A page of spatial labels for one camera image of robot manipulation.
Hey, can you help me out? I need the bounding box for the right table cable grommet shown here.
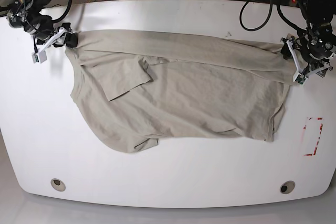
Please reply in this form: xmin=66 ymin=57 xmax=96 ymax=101
xmin=280 ymin=180 xmax=296 ymax=194

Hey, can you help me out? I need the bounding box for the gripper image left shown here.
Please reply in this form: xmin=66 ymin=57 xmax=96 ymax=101
xmin=6 ymin=9 xmax=78 ymax=48

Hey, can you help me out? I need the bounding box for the table cable grommet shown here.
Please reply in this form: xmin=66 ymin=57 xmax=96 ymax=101
xmin=280 ymin=180 xmax=296 ymax=194
xmin=50 ymin=178 xmax=66 ymax=192

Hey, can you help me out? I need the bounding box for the red tape rectangle marking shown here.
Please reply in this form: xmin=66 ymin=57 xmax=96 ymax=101
xmin=302 ymin=117 xmax=323 ymax=157

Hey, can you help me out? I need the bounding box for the beige T-shirt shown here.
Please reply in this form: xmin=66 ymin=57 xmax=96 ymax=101
xmin=65 ymin=30 xmax=296 ymax=153

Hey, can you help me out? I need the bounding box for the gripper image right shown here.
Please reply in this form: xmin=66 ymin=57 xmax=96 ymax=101
xmin=280 ymin=23 xmax=335 ymax=77

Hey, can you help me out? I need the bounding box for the black power strip red switch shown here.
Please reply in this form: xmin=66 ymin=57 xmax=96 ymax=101
xmin=289 ymin=0 xmax=299 ymax=7

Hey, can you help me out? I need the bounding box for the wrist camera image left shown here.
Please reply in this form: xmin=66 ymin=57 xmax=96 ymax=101
xmin=31 ymin=51 xmax=47 ymax=63

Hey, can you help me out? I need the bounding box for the left table cable grommet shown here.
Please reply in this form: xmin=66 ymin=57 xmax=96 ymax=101
xmin=50 ymin=178 xmax=66 ymax=192

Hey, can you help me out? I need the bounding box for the black cable image right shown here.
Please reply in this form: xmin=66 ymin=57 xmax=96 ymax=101
xmin=239 ymin=0 xmax=274 ymax=32

